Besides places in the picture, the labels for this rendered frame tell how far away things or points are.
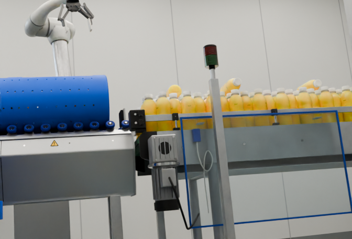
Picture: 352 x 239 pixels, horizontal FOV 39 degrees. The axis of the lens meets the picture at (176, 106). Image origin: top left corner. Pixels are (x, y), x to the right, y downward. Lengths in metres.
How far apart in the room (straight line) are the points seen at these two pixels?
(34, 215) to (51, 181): 0.54
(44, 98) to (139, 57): 3.29
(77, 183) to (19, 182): 0.26
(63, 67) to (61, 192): 1.09
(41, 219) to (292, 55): 4.22
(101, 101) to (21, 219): 0.86
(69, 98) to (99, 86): 0.16
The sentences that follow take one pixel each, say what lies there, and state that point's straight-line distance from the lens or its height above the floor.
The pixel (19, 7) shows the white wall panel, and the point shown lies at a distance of 5.65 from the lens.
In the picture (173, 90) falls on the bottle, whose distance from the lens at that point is 2.55.
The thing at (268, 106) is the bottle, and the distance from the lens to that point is 2.55.
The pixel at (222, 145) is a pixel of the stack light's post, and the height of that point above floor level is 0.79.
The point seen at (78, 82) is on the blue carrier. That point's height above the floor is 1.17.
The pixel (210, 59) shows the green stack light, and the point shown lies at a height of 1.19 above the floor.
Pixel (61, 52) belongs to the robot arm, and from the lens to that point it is 3.27.
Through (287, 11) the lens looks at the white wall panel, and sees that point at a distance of 6.49.
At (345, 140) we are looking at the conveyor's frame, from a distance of 2.62.
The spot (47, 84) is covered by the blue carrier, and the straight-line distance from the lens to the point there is 2.41.
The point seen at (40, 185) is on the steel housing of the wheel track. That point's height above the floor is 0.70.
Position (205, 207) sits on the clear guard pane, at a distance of 2.25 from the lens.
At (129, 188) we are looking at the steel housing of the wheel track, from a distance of 2.39.
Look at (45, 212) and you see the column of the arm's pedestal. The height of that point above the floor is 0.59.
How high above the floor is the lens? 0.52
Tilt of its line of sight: 12 degrees up
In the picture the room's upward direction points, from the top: 5 degrees counter-clockwise
